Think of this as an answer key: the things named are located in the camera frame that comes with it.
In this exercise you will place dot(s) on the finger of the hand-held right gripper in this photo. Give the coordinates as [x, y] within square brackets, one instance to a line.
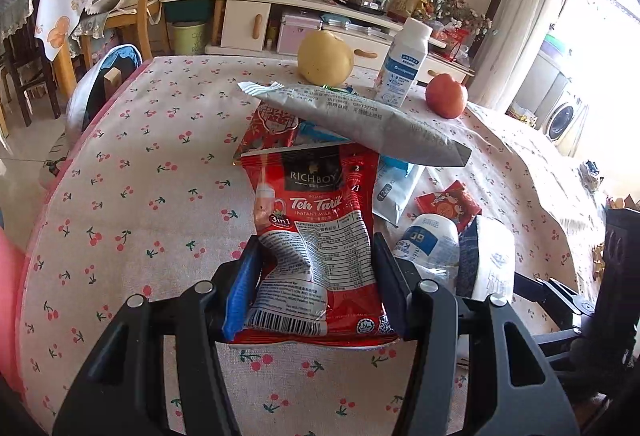
[557, 342]
[555, 293]

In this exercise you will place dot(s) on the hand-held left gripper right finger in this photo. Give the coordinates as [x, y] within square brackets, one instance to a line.
[386, 276]

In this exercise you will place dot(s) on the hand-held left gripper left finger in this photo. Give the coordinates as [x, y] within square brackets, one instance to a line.
[240, 288]

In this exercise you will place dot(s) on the red milk tea packet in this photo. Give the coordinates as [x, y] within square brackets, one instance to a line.
[315, 226]

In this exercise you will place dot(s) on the red festive snack bag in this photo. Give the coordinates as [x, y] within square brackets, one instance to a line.
[265, 128]

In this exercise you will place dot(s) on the pink plastic bucket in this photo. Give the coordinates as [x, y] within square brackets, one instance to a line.
[6, 296]

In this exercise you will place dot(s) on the crumpled white blue packet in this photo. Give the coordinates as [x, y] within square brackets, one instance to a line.
[427, 241]

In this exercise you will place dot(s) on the dark blue white packet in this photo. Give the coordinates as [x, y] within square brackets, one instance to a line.
[487, 261]

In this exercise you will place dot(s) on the light blue mask packet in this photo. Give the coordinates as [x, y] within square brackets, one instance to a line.
[395, 188]

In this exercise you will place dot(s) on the small red packet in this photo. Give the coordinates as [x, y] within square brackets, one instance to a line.
[450, 205]

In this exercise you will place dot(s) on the cherry print tablecloth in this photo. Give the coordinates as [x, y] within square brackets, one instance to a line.
[160, 196]

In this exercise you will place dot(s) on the silver grey snack bag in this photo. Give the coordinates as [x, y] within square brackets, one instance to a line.
[360, 116]

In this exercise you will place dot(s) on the white washing machine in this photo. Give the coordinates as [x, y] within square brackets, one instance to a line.
[565, 116]

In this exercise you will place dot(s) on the red apple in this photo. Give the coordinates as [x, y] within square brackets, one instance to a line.
[446, 95]

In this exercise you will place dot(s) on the white milk bottle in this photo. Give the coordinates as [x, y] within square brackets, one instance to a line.
[400, 66]

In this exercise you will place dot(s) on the yellow pear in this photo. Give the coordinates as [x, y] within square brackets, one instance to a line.
[325, 58]

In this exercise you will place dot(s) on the pink storage box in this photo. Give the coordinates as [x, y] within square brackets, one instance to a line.
[297, 35]

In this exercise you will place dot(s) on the green waste bin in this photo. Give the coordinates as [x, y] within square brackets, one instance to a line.
[187, 37]

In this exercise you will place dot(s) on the white television cabinet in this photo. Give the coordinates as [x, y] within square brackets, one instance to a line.
[245, 23]

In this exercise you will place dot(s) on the gold ornament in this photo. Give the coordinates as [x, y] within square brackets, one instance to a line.
[407, 2]

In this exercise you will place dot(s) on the green storage box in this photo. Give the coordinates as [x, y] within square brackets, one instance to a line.
[187, 9]

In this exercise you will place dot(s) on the table with orange print cloth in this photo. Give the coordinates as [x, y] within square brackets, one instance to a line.
[55, 11]

